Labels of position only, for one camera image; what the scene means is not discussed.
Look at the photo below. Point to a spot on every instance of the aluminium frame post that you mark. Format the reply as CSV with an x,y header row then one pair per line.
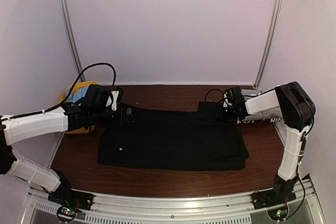
x,y
276,10
70,36

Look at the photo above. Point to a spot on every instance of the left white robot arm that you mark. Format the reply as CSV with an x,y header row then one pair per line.
x,y
64,118

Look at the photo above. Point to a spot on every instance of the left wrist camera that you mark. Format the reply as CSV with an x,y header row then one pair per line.
x,y
100,97

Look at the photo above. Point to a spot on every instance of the right aluminium frame post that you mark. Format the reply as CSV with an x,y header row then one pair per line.
x,y
276,10

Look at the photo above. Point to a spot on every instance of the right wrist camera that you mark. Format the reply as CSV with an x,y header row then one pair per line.
x,y
233,96

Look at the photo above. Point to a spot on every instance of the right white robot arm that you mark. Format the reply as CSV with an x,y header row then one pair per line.
x,y
297,111

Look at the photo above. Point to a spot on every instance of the front aluminium rail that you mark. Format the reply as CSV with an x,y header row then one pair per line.
x,y
232,208

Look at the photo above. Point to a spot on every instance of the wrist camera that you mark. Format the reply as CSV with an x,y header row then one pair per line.
x,y
100,97
233,96

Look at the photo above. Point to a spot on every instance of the black long sleeve shirt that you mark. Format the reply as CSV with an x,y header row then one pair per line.
x,y
175,140

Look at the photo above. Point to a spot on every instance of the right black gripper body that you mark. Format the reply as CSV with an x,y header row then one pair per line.
x,y
228,115

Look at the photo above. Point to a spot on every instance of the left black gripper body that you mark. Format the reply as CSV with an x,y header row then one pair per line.
x,y
116,121

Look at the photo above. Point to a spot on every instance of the left aluminium frame post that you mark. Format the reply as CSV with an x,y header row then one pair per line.
x,y
70,36

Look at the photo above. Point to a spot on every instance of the light blue shirt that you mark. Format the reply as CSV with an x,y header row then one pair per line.
x,y
77,93

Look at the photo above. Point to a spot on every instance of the grey shirt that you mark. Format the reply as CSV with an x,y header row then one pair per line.
x,y
262,115

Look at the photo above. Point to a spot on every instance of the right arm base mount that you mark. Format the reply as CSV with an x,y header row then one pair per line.
x,y
276,199

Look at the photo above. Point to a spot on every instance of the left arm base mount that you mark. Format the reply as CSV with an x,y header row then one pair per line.
x,y
71,201

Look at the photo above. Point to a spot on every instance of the yellow plastic basket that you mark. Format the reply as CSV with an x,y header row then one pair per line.
x,y
81,130

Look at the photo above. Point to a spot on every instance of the black printed folded shirt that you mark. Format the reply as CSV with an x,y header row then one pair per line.
x,y
260,121

